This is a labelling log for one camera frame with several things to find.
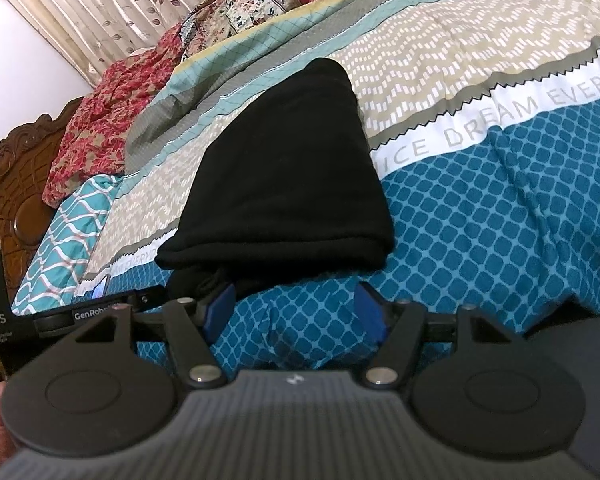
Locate teal white patterned pillow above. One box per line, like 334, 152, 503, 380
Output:
12, 175, 126, 316

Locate red damask blanket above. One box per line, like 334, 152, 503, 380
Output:
44, 25, 191, 207

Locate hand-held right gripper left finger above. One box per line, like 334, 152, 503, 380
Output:
72, 282, 236, 388

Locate printed patchwork bedspread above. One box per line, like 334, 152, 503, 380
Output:
75, 0, 600, 376

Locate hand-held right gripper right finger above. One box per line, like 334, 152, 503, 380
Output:
355, 282, 523, 388

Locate leaf print curtain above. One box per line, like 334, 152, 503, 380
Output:
0, 0, 261, 91

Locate carved wooden headboard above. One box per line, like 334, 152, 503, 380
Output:
0, 95, 86, 306

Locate black pants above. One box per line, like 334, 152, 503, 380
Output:
155, 57, 396, 306

